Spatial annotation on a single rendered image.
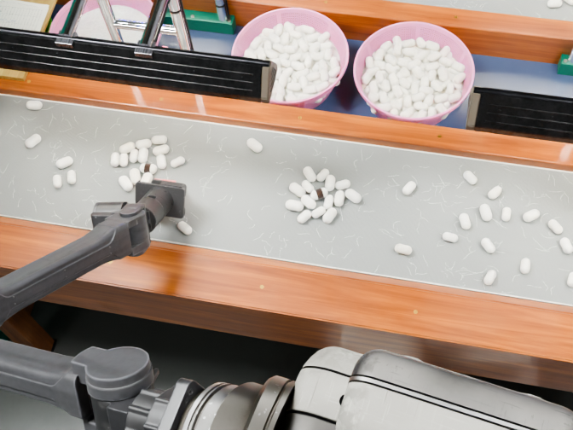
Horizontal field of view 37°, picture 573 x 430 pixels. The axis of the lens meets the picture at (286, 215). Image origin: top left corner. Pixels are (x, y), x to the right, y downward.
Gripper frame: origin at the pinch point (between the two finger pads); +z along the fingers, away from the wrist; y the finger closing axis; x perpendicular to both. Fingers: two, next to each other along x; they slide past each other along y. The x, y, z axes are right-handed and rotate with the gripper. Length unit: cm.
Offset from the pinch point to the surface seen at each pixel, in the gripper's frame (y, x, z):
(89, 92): 24.9, -12.9, 14.8
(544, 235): -77, 0, 3
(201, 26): 6.6, -25.3, 40.5
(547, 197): -77, -6, 10
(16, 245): 28.4, 12.3, -14.8
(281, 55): -15.3, -23.0, 31.5
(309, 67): -22.2, -21.1, 30.6
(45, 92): 34.7, -11.9, 13.6
